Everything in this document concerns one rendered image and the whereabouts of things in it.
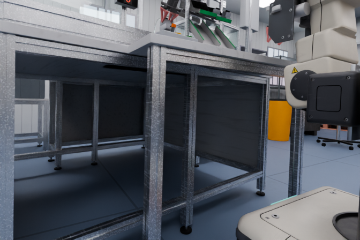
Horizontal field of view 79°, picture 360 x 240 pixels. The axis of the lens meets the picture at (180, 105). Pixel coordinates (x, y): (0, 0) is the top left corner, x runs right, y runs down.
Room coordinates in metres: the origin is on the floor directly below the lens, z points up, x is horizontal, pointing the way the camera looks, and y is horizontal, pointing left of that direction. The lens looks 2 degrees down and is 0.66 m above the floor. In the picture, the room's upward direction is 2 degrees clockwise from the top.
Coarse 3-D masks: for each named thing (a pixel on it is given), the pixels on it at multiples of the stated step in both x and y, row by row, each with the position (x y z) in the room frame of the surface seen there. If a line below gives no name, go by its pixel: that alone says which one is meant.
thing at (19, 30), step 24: (0, 24) 0.59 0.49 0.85; (96, 48) 0.76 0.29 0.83; (120, 48) 0.80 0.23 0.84; (24, 72) 1.68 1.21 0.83; (48, 72) 1.63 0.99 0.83; (72, 72) 1.57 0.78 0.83; (96, 72) 1.52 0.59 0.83; (120, 72) 1.48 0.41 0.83; (144, 72) 1.43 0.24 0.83; (168, 72) 1.39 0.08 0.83
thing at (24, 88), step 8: (16, 80) 2.29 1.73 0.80; (24, 80) 2.34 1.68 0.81; (32, 80) 2.38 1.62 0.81; (40, 80) 2.42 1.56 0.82; (16, 88) 2.29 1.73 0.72; (24, 88) 2.34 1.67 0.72; (32, 88) 2.39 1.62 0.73; (40, 88) 2.43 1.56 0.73; (16, 96) 2.29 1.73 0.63; (24, 96) 2.34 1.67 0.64; (32, 96) 2.39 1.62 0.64; (40, 96) 2.43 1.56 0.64
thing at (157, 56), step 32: (160, 64) 0.69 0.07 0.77; (192, 64) 0.77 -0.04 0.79; (224, 64) 0.83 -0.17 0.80; (256, 64) 0.93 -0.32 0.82; (160, 96) 0.69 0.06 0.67; (160, 128) 0.69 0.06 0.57; (160, 160) 0.69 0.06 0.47; (160, 192) 0.70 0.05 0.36; (288, 192) 1.14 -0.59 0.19; (160, 224) 0.70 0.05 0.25
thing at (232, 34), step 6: (180, 24) 2.51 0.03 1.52; (198, 24) 2.29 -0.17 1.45; (210, 24) 2.36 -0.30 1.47; (180, 30) 2.51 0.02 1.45; (228, 30) 2.56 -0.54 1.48; (234, 30) 2.63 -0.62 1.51; (192, 36) 2.35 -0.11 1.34; (228, 36) 2.56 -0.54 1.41; (234, 36) 2.63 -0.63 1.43; (234, 42) 2.64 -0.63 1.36
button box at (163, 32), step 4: (156, 32) 0.98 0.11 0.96; (160, 32) 0.96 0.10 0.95; (164, 32) 0.94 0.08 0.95; (168, 32) 0.96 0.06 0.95; (172, 32) 0.97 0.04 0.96; (172, 36) 0.97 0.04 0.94; (176, 36) 0.99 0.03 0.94; (180, 36) 1.00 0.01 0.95; (184, 36) 1.02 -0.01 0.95; (188, 36) 1.04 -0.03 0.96; (192, 40) 1.05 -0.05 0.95; (196, 40) 1.07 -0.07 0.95
